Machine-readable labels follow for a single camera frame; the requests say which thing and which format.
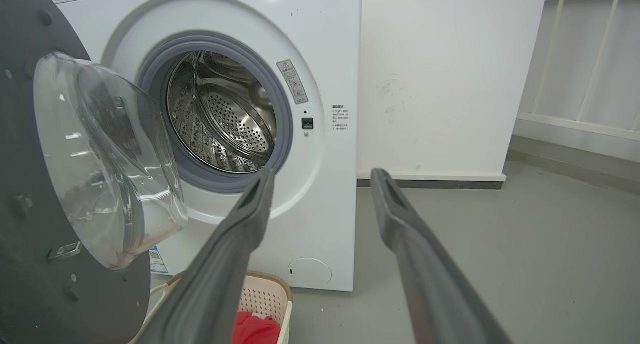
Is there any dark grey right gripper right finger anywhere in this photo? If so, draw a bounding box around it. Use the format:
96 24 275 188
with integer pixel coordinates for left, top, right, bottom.
369 168 513 344

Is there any red garment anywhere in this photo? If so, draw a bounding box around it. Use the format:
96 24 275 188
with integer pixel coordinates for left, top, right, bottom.
231 311 281 344

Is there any grey washing machine door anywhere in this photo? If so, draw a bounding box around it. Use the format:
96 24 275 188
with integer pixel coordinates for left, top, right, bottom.
0 0 189 344

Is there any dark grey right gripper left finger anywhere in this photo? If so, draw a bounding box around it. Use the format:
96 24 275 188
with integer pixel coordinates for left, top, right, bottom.
137 168 276 344

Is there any white window railing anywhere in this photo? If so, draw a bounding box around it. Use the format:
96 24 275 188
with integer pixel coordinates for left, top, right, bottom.
517 0 640 142

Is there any white front-load washing machine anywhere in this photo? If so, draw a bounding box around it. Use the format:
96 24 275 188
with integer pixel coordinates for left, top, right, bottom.
37 0 363 292

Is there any beige plastic laundry basket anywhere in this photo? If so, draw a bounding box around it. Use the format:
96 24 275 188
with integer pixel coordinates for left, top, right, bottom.
128 270 294 344

